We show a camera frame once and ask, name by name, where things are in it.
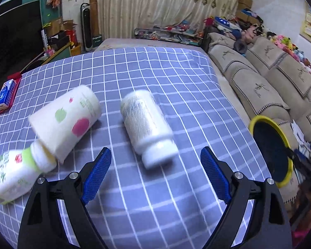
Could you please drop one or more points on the blue bag with stars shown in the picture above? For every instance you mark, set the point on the blue bag with stars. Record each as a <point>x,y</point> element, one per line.
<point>225,22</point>

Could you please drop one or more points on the black bin with yellow rim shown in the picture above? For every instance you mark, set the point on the black bin with yellow rim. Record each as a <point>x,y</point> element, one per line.
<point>272,150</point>

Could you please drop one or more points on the red tray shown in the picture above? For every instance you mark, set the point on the red tray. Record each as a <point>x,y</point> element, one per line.
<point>16,79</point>

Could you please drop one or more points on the stacked cardboard boxes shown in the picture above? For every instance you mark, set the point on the stacked cardboard boxes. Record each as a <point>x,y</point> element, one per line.
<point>246,7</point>

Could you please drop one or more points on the low shelf with toys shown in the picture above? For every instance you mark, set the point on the low shelf with toys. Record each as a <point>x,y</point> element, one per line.
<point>168,35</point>

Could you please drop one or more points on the open cardboard boxes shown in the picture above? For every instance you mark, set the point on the open cardboard boxes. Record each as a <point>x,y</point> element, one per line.
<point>59,26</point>

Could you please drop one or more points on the beige sofa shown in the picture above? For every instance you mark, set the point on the beige sofa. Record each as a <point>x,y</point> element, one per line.
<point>256,88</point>

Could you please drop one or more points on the white paper sheets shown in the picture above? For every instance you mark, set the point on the white paper sheets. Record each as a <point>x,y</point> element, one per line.
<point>300,134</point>

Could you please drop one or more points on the green box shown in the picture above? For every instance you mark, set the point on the green box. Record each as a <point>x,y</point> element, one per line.
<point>97,41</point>

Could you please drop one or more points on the white pill bottle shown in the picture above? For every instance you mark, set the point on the white pill bottle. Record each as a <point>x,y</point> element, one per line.
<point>145,124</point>

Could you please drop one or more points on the black tower fan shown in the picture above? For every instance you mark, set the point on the black tower fan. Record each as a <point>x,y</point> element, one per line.
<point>87,28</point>

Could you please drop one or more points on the beige patterned curtain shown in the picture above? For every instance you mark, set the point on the beige patterned curtain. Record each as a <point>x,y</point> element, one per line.
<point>158,2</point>

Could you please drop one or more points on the long white box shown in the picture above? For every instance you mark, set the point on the long white box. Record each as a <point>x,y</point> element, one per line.
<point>44,40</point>

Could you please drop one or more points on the white drink bottle green label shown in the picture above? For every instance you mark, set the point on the white drink bottle green label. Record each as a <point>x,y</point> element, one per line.
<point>13,173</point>

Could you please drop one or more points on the black television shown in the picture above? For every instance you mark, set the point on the black television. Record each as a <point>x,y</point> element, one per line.
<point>15,44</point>

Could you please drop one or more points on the purple checkered tablecloth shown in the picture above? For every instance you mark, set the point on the purple checkered tablecloth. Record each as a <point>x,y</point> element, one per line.
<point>171,83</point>

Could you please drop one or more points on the blue and white tissue pack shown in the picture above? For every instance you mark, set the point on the blue and white tissue pack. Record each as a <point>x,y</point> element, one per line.
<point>5,94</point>

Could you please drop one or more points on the pile of plush toys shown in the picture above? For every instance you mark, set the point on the pile of plush toys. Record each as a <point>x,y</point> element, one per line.
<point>285,42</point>

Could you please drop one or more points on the paper cup with fruit print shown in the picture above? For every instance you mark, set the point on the paper cup with fruit print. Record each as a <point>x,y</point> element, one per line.
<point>67,119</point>

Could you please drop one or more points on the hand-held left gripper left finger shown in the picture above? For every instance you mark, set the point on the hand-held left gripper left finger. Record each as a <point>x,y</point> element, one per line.
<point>98,173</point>

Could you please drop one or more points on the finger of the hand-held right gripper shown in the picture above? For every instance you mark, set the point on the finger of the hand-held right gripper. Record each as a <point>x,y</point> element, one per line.
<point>299,158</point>

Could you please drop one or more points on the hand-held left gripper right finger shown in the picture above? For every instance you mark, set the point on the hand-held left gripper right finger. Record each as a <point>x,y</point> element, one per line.
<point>213,176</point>

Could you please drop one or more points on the green and yellow TV cabinet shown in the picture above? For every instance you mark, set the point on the green and yellow TV cabinet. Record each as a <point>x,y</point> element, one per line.
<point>64,50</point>

